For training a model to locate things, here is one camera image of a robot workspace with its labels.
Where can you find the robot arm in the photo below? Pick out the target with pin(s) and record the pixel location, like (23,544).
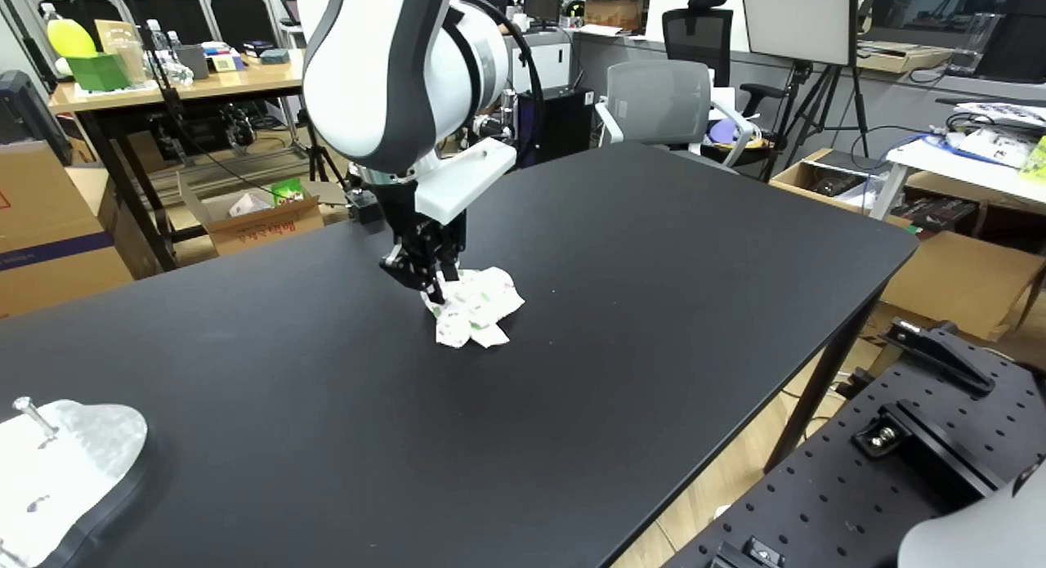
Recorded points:
(368,69)

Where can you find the white cabinet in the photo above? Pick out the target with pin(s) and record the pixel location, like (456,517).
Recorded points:
(549,61)

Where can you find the small cardboard box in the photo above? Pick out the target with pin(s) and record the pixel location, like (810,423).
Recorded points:
(614,11)

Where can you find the monitor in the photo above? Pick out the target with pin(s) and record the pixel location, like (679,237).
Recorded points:
(543,0)

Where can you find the black mounting bracket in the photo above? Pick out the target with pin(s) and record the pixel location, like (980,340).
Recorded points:
(932,453)

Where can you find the open cardboard box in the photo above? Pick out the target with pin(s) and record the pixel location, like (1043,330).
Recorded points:
(261,221)
(825,180)

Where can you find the black computer tower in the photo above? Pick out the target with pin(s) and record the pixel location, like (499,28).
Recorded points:
(564,122)

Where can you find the grey office chair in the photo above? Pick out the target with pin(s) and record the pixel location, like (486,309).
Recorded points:
(658,102)

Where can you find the white table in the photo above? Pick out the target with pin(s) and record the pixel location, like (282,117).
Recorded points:
(964,163)

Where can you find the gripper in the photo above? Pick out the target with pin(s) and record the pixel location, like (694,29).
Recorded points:
(402,208)

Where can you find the white cloth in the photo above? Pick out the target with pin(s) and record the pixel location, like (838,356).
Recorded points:
(482,306)

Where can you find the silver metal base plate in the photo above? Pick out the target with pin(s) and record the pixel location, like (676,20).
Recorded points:
(65,462)

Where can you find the black clamp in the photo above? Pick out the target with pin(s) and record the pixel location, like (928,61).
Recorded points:
(940,354)

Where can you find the stack of cardboard boxes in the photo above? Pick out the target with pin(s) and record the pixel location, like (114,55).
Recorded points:
(49,225)

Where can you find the white board on tripod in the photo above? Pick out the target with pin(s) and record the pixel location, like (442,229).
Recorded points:
(797,20)

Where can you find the silver bolt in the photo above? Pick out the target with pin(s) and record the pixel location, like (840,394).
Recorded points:
(33,417)

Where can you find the green box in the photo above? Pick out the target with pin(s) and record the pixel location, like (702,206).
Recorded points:
(98,72)

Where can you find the yellow-green balloon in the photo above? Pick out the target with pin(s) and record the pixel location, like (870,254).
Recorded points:
(69,38)

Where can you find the black office chair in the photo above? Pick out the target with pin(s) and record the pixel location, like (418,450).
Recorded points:
(699,33)

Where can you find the wooden table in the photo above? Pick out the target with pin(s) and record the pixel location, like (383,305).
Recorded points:
(237,82)

